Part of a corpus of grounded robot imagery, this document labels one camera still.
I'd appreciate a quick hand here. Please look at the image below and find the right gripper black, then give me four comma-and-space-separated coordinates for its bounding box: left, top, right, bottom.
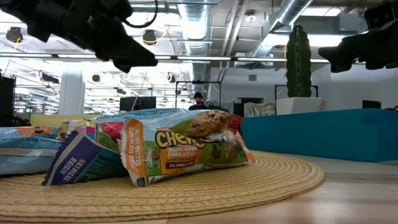
318, 19, 398, 73

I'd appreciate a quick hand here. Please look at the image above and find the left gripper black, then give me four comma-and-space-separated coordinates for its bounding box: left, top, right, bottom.
66, 8, 159, 75

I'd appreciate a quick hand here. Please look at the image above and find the light blue granola bar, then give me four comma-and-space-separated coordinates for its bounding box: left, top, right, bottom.
0, 136, 62, 175
91, 108, 187, 124
0, 125, 60, 140

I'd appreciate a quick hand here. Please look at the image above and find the peanut butter chip granola bar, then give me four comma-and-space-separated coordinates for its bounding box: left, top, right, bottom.
119, 109, 257, 188

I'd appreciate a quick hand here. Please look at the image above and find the oatmeal raisin granola bar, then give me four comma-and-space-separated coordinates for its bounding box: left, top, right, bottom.
42, 120, 128, 187

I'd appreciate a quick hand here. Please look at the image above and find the green cactus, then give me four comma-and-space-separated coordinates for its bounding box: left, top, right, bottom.
285, 24, 313, 98

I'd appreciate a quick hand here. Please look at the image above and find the black computer monitor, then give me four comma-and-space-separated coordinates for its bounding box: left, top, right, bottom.
361, 100, 382, 110
119, 96, 157, 112

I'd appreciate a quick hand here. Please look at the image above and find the white plant pot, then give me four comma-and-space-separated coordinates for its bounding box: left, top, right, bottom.
275, 96, 325, 116

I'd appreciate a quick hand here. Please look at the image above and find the long ceiling light bar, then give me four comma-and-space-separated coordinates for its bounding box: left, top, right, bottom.
0, 52, 331, 64

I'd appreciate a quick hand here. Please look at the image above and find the white building column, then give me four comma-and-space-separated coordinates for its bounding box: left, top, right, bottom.
58, 61, 86, 115

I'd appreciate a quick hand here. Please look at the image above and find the person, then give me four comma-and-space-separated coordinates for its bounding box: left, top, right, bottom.
188, 91, 209, 111

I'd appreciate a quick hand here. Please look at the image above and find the grey crumpled cover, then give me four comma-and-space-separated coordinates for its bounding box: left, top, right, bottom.
243, 101, 277, 118

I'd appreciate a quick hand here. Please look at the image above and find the yellow plastic bin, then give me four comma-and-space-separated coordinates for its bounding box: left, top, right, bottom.
29, 113, 101, 129

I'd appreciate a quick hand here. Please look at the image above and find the dark flat screen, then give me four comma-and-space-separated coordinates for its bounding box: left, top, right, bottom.
237, 96, 265, 105

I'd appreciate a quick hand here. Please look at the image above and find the round white ceiling fixture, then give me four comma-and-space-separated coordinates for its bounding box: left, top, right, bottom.
244, 10, 257, 24

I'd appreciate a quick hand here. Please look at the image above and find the black cabinet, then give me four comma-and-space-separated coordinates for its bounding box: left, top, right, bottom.
0, 75, 17, 128

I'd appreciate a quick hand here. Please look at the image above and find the round woven straw placemat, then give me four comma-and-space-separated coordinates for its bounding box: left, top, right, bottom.
0, 151, 326, 223

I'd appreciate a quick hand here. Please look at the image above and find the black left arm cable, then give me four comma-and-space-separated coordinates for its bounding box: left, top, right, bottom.
123, 0, 159, 29

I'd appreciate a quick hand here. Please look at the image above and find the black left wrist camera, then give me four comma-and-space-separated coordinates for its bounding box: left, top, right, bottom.
93, 0, 134, 22

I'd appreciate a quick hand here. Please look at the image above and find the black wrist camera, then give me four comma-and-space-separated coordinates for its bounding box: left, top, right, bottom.
93, 0, 134, 22
364, 0, 398, 31

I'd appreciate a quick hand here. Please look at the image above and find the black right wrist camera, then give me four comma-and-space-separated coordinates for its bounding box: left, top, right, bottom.
364, 0, 398, 31

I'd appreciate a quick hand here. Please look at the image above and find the silver ventilation duct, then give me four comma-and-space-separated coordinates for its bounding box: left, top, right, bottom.
177, 0, 213, 94
248, 0, 314, 58

